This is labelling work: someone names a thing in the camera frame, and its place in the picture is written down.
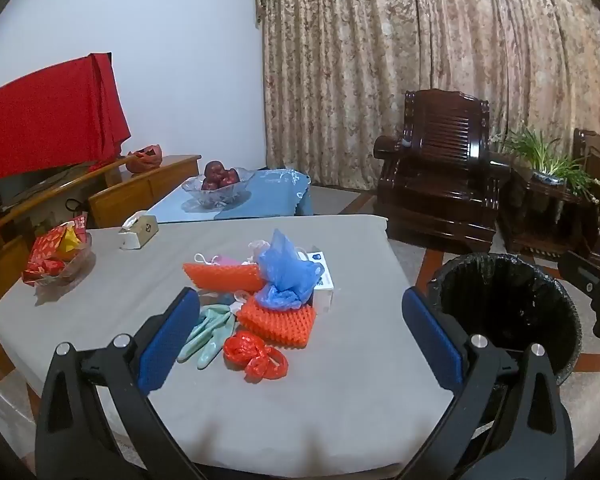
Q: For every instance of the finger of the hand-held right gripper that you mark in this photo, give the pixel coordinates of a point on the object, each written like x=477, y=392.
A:
x=587, y=272

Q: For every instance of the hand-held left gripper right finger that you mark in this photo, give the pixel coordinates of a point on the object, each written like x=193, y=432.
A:
x=430, y=346

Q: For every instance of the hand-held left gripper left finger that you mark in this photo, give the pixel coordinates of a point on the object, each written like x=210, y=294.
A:
x=167, y=341

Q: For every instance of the green rubber glove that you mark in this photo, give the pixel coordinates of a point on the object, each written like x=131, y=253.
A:
x=217, y=345
x=200, y=337

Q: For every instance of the red plastic bag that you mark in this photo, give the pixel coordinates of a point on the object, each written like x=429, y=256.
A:
x=247, y=352

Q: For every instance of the long orange foam net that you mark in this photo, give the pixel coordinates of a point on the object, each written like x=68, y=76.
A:
x=220, y=276

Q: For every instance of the black trash bin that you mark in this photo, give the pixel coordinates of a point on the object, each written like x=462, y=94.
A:
x=505, y=305

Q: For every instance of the pink face mask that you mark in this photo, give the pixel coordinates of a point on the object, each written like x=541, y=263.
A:
x=229, y=261

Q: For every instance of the short orange foam net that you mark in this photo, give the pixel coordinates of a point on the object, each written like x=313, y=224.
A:
x=280, y=325

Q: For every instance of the white cardboard box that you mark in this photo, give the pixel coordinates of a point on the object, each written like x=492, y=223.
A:
x=326, y=285

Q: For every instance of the blue plastic bag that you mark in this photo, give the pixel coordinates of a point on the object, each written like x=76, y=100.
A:
x=285, y=270

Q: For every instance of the dark wooden side table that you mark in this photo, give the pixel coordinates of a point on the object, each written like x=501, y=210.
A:
x=535, y=220

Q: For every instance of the dark wooden armchair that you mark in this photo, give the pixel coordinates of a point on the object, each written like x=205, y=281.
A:
x=445, y=180
x=597, y=160

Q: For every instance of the green potted plant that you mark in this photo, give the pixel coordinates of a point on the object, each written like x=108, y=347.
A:
x=547, y=160

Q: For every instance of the tissue box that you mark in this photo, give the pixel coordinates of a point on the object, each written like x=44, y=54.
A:
x=139, y=232

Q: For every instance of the glass dish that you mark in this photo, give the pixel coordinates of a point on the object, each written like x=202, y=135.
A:
x=75, y=267

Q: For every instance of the clear plastic wrapper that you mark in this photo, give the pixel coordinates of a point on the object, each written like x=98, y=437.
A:
x=257, y=248

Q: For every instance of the grey table cover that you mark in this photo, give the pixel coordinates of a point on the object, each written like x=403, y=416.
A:
x=280, y=410

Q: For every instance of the yellow snack packet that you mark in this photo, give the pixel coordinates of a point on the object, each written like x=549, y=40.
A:
x=70, y=241

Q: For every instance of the red snack packets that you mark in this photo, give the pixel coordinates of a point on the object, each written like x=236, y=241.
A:
x=42, y=255

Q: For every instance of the glass fruit bowl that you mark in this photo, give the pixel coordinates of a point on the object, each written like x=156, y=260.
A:
x=220, y=197

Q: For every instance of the red apple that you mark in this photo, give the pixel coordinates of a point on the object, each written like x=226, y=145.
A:
x=230, y=177
x=213, y=168
x=208, y=184

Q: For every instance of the blue tablecloth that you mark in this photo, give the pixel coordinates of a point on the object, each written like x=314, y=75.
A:
x=275, y=195

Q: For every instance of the red basket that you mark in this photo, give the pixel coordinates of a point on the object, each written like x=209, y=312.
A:
x=145, y=159

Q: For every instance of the black television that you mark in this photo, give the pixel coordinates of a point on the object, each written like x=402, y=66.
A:
x=25, y=186

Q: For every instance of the red cloth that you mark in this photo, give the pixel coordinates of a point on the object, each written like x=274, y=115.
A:
x=45, y=110

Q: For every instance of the patterned beige curtain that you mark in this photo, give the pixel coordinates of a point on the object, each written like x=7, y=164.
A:
x=405, y=35

